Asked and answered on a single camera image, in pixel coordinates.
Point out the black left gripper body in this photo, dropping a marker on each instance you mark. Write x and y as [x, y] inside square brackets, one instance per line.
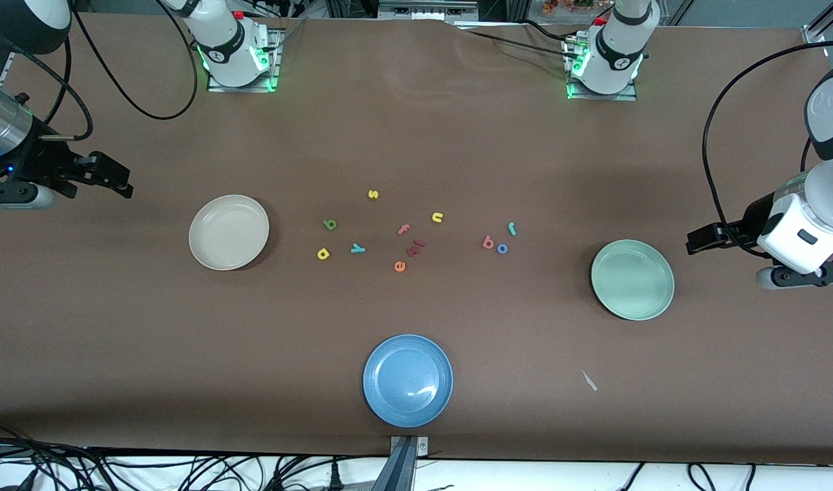
[748, 226]

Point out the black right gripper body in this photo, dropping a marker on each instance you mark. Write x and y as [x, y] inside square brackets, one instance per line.
[36, 161]

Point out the green letter g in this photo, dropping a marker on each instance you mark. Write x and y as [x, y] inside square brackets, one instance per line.
[330, 224]

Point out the pink letter b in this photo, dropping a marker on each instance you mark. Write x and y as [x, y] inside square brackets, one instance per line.
[488, 242]

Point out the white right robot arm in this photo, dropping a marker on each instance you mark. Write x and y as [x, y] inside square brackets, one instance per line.
[225, 58]

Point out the light green round plate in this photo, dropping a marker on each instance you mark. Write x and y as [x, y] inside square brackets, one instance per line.
[632, 279]

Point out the beige round plate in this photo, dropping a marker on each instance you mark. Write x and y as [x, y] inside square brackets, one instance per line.
[229, 232]

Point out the small white paper scrap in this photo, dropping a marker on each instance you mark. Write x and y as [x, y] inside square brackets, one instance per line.
[589, 380]

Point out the brown table cover mat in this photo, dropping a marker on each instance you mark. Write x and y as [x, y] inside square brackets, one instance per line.
[457, 136]

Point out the orange decorative foliage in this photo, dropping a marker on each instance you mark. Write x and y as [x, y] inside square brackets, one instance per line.
[566, 5]

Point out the blue round plate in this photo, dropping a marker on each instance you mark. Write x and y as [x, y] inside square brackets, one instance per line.
[407, 380]

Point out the grey metal equipment box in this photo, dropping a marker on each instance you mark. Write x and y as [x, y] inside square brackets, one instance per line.
[427, 8]

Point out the black power plug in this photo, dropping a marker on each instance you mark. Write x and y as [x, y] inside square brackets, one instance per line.
[335, 477]

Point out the aluminium frame profile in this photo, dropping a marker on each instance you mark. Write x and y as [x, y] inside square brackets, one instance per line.
[822, 27]
[7, 68]

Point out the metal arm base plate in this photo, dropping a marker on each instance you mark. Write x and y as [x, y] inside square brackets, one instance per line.
[275, 48]
[621, 97]

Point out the metal table clamp bracket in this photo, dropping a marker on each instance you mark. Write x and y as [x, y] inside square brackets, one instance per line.
[408, 460]

